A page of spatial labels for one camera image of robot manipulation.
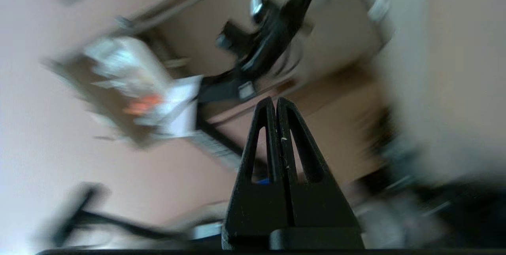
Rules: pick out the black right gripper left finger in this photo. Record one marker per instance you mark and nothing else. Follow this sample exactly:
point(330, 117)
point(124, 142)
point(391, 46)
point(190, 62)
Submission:
point(253, 211)

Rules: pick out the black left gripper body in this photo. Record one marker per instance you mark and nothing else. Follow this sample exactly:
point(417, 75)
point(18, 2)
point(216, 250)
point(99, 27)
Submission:
point(265, 45)

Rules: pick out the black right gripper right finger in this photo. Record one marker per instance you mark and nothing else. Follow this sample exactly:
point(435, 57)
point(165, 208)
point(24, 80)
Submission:
point(320, 211)

